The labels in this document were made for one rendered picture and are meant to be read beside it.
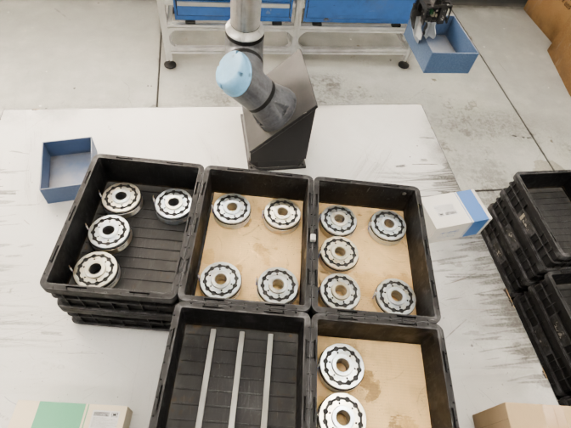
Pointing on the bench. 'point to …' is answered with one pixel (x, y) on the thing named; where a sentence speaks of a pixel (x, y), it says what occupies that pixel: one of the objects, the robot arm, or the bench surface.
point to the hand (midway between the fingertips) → (420, 37)
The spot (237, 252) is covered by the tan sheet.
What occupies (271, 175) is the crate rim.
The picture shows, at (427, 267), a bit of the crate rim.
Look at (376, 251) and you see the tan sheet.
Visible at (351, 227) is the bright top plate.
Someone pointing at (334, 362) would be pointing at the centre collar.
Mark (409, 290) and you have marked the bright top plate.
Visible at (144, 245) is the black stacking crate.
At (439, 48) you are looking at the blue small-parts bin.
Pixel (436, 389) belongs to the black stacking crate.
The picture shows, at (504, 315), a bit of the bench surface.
